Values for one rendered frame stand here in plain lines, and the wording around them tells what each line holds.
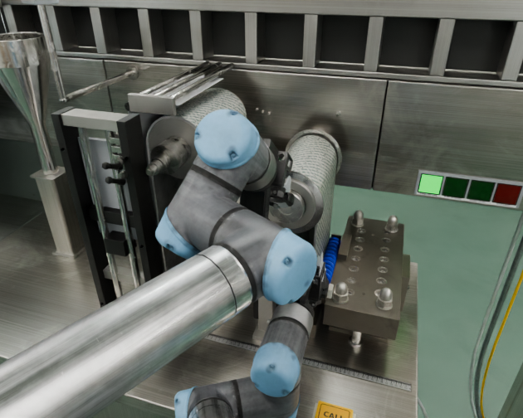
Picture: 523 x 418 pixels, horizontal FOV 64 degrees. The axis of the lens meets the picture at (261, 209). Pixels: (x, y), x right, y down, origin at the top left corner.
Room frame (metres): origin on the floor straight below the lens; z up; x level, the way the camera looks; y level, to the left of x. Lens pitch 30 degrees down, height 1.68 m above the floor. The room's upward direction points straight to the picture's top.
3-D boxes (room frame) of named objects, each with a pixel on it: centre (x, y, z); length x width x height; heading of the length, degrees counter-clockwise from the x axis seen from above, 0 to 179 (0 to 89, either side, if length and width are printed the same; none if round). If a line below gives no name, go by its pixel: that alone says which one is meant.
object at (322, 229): (0.86, -0.15, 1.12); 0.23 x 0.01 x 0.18; 162
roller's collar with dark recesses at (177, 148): (0.82, 0.19, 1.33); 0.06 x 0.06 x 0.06; 72
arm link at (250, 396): (0.48, -0.01, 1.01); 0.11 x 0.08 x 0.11; 103
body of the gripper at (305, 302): (0.64, -0.08, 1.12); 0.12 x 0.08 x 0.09; 162
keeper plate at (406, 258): (0.85, -0.37, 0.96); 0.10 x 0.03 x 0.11; 162
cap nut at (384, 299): (0.70, -0.27, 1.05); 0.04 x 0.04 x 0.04
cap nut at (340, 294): (0.72, -0.18, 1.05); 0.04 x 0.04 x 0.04
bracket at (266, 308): (0.74, -0.01, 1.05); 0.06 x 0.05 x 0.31; 162
